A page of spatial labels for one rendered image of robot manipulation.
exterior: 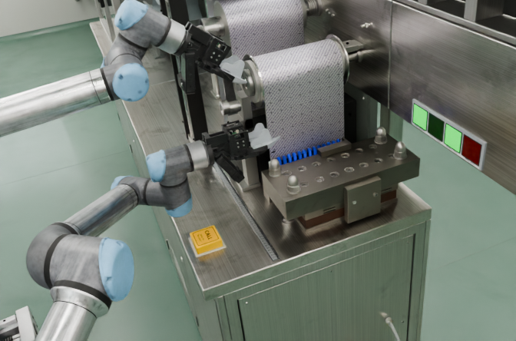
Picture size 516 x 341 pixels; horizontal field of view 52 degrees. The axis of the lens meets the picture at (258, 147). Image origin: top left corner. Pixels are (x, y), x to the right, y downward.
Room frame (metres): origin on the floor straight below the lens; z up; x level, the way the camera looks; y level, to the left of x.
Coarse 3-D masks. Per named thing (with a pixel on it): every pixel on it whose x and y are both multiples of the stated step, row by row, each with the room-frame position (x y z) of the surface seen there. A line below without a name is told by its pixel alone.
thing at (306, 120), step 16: (304, 96) 1.28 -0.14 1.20; (320, 96) 1.30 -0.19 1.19; (336, 96) 1.32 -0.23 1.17; (272, 112) 1.25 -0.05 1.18; (288, 112) 1.27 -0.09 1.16; (304, 112) 1.28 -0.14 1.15; (320, 112) 1.30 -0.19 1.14; (336, 112) 1.32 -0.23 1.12; (272, 128) 1.25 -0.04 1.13; (288, 128) 1.27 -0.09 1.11; (304, 128) 1.28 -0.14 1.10; (320, 128) 1.30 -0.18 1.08; (336, 128) 1.32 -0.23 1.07; (288, 144) 1.27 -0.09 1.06; (304, 144) 1.28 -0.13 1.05; (320, 144) 1.30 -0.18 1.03
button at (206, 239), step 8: (192, 232) 1.10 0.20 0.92; (200, 232) 1.10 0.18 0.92; (208, 232) 1.10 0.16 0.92; (216, 232) 1.09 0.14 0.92; (192, 240) 1.08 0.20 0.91; (200, 240) 1.07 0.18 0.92; (208, 240) 1.06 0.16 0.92; (216, 240) 1.06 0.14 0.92; (200, 248) 1.04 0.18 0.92; (208, 248) 1.05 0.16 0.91
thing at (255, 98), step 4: (336, 44) 1.37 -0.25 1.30; (340, 52) 1.34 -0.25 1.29; (248, 64) 1.30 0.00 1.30; (344, 64) 1.33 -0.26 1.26; (244, 68) 1.33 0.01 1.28; (248, 68) 1.30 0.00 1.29; (252, 68) 1.28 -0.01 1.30; (344, 68) 1.33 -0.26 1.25; (252, 72) 1.28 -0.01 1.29; (344, 72) 1.33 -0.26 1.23; (256, 76) 1.26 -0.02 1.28; (256, 80) 1.26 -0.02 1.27; (256, 84) 1.25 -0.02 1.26; (256, 88) 1.25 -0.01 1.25; (256, 92) 1.26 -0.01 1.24; (252, 96) 1.30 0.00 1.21; (256, 96) 1.26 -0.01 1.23; (252, 100) 1.30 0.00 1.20; (256, 100) 1.26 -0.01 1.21
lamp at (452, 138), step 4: (448, 128) 1.02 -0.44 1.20; (452, 128) 1.01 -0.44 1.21; (448, 132) 1.02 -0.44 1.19; (452, 132) 1.01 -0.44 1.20; (456, 132) 1.00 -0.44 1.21; (448, 136) 1.02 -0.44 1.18; (452, 136) 1.01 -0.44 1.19; (456, 136) 1.00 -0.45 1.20; (460, 136) 0.99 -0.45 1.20; (448, 140) 1.02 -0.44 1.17; (452, 140) 1.01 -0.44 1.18; (456, 140) 1.00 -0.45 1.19; (460, 140) 0.99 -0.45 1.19; (448, 144) 1.02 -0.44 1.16; (452, 144) 1.01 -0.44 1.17; (456, 144) 1.00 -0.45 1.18; (456, 148) 0.99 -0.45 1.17
